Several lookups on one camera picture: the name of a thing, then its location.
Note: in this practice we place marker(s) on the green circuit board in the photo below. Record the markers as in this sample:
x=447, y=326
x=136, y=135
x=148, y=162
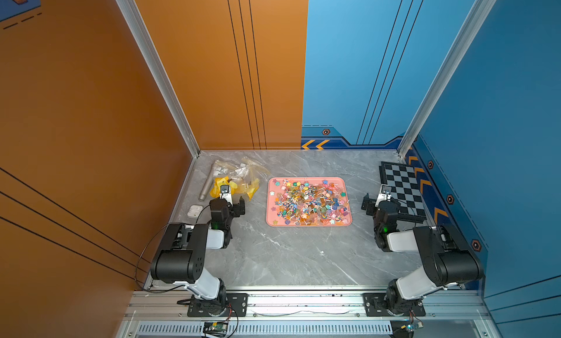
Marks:
x=217, y=329
x=405, y=330

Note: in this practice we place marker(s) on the black white chessboard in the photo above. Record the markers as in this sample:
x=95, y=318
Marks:
x=401, y=181

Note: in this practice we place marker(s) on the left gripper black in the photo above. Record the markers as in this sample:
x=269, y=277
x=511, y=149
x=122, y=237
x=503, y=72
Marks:
x=238, y=208

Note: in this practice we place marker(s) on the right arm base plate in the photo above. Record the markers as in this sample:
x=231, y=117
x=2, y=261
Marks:
x=379, y=305

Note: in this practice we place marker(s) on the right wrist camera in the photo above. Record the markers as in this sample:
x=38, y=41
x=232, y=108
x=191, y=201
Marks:
x=385, y=192

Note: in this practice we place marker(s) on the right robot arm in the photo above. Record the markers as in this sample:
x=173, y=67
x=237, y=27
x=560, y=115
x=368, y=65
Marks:
x=446, y=257

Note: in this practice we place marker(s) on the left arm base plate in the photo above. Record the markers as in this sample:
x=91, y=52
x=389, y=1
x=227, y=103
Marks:
x=222, y=307

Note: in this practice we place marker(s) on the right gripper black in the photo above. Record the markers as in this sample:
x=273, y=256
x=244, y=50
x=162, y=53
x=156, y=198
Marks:
x=371, y=205

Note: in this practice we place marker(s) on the right aluminium corner post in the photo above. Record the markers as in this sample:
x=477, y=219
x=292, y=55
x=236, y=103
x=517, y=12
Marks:
x=461, y=44

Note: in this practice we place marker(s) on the silver microphone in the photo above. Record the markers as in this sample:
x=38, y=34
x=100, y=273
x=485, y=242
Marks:
x=208, y=182

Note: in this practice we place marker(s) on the left aluminium corner post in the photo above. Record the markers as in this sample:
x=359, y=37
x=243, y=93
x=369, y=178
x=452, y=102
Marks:
x=145, y=44

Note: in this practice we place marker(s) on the yellow duck ziploc bag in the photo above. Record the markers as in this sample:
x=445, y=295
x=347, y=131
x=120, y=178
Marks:
x=223, y=175
x=246, y=179

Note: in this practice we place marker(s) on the left green circuit board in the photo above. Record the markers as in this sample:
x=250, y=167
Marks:
x=217, y=329

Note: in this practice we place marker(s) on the right green circuit board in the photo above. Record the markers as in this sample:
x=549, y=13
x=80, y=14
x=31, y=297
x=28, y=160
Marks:
x=405, y=330

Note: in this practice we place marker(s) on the aluminium corner post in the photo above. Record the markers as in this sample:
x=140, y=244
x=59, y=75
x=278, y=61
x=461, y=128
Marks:
x=461, y=44
x=145, y=44

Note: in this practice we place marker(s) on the white earbuds case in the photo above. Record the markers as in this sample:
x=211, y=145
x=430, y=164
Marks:
x=195, y=211

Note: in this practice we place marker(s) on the aluminium front rail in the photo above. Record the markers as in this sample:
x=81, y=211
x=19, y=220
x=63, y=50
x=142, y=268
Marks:
x=313, y=302

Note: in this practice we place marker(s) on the pink plastic tray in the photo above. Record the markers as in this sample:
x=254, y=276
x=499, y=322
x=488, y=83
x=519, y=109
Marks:
x=308, y=202

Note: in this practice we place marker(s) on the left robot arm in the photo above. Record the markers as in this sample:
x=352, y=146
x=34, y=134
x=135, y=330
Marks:
x=180, y=260

